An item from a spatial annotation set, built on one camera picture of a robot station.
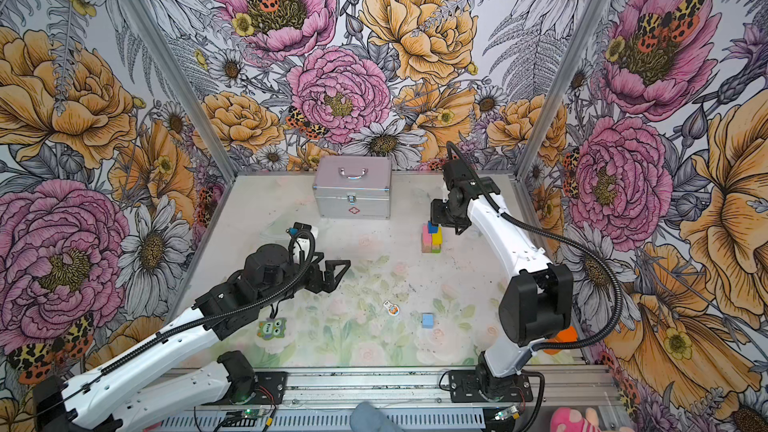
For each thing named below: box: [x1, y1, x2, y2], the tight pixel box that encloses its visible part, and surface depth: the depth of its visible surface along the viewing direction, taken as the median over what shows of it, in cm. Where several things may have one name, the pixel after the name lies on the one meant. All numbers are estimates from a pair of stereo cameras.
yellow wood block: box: [432, 226, 443, 245], surface depth 99 cm
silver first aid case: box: [313, 156, 392, 220], surface depth 102 cm
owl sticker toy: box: [257, 318, 287, 340], surface depth 83 cm
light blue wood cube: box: [421, 312, 435, 329], surface depth 86 cm
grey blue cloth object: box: [350, 401, 405, 432], surface depth 69 cm
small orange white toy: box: [383, 300, 400, 316], surface depth 88 cm
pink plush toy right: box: [550, 407, 601, 432], surface depth 66 cm
